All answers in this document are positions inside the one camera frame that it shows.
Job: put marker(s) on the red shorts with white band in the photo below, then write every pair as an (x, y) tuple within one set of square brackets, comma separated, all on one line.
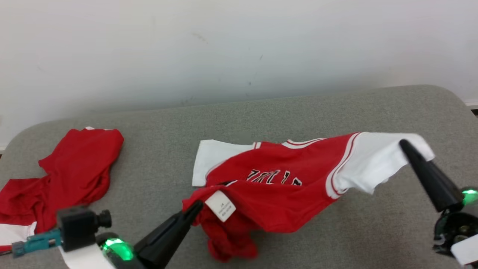
[(78, 168)]

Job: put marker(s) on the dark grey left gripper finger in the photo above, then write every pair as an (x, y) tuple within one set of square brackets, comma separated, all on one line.
[(170, 248), (168, 229)]

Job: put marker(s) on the red jersey with white sleeves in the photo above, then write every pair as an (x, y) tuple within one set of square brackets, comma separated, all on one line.
[(283, 201)]

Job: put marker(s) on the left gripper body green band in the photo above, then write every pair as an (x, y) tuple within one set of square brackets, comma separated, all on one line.
[(117, 249)]

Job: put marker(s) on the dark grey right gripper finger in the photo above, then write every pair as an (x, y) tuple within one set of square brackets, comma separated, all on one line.
[(442, 186), (429, 188)]

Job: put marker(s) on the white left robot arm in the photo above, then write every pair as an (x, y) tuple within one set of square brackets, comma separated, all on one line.
[(84, 259)]

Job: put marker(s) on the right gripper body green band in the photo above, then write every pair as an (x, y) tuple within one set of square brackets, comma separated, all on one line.
[(457, 224)]

